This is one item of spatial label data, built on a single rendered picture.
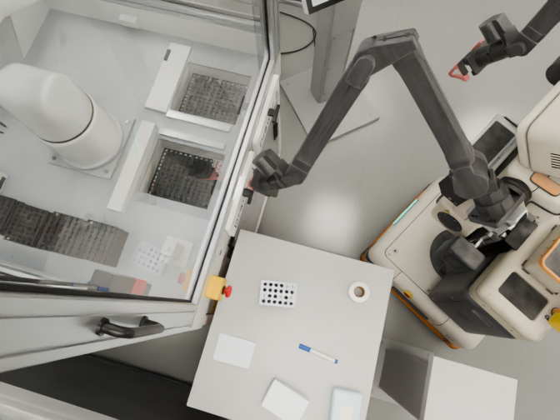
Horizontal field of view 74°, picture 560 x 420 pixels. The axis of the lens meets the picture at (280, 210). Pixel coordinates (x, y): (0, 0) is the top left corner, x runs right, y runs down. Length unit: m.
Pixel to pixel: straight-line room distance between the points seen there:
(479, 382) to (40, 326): 1.31
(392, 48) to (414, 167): 1.61
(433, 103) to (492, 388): 0.99
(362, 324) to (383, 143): 1.33
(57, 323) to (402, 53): 0.74
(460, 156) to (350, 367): 0.78
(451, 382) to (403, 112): 1.63
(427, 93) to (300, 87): 1.65
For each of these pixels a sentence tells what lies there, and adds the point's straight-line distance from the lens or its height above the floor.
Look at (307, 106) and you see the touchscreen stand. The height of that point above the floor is 0.04.
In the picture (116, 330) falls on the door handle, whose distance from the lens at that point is 0.62.
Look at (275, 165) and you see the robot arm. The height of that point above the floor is 1.10.
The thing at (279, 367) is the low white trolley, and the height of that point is 0.76.
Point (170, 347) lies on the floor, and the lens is 2.20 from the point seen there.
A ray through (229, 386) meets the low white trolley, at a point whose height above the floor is 0.76.
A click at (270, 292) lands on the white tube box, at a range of 1.34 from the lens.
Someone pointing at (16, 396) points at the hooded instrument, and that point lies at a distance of 1.50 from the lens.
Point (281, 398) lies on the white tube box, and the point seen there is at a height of 0.81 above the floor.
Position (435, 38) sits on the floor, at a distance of 2.91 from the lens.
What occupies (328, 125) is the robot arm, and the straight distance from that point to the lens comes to 0.95.
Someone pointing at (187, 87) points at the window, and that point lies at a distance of 0.73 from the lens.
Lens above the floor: 2.10
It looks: 75 degrees down
